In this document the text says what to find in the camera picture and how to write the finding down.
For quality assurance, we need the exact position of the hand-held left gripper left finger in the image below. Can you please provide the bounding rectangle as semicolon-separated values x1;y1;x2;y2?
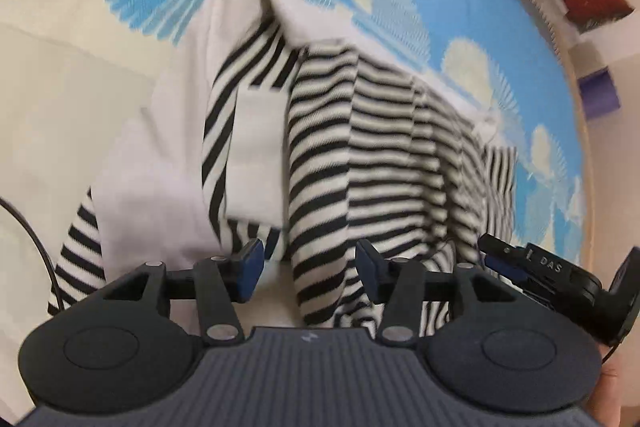
97;238;265;347

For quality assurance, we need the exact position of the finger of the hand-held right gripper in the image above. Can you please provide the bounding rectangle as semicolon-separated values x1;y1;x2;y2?
477;233;532;284

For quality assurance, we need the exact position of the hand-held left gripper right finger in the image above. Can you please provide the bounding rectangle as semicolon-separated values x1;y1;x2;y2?
355;238;522;347

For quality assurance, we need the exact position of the black white striped garment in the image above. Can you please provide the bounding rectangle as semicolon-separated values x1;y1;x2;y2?
47;0;518;339

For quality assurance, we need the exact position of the person's right forearm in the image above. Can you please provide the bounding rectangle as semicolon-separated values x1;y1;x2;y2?
586;347;625;427

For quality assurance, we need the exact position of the purple box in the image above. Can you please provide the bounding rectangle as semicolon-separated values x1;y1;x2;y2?
577;69;622;122

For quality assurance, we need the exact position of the black cable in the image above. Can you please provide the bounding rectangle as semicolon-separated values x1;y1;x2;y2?
0;197;67;314

